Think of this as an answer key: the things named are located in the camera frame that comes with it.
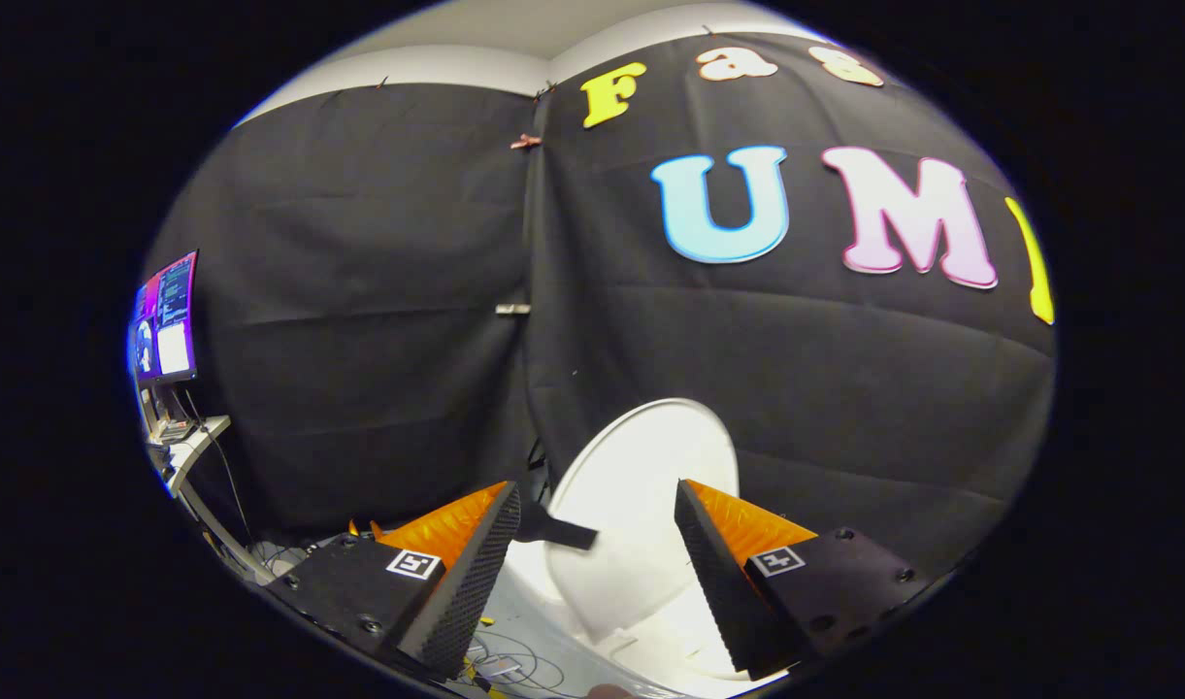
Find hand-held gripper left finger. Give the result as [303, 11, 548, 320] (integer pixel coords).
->
[267, 481, 522, 681]

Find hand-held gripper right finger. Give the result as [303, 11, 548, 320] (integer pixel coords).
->
[675, 479, 933, 681]

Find black pull strap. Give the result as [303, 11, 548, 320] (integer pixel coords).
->
[516, 513, 599, 552]

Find white toilet lid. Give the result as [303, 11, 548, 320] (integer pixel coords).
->
[543, 398, 741, 644]

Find computer monitor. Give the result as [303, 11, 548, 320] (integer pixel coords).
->
[129, 250, 201, 386]

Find tangled thin cables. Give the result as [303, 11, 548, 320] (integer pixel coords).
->
[461, 631, 569, 695]

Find white desk frame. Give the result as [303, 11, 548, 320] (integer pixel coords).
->
[146, 413, 278, 585]

